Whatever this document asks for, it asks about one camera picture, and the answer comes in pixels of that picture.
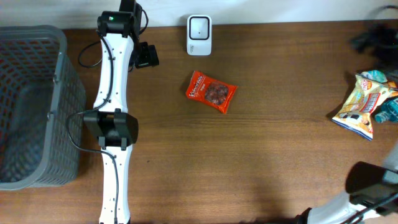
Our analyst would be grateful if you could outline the green tissue pack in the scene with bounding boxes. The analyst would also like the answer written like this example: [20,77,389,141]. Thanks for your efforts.
[360,70,388,83]

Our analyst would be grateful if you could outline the teal mouthwash bottle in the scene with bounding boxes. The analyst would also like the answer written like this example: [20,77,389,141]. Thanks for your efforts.
[374,98,397,123]

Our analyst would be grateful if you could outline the white barcode scanner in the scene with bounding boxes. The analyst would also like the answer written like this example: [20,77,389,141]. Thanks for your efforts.
[187,15,212,56]

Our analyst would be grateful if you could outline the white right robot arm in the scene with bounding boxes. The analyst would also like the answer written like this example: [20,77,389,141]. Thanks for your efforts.
[293,24,397,224]

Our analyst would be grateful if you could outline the yellow snack bag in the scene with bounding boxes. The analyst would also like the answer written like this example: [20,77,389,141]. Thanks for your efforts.
[331,74,397,141]

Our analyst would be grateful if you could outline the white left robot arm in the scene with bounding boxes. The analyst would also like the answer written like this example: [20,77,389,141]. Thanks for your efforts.
[83,0,159,224]

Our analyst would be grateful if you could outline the red snack bag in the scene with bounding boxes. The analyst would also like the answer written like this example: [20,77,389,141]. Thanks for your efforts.
[185,71,238,114]

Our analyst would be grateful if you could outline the grey plastic lattice basket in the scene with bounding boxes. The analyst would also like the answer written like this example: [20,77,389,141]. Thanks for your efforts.
[1,26,86,190]

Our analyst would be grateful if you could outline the orange tissue pack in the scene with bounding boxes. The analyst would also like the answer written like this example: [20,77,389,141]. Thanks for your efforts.
[387,82,397,88]

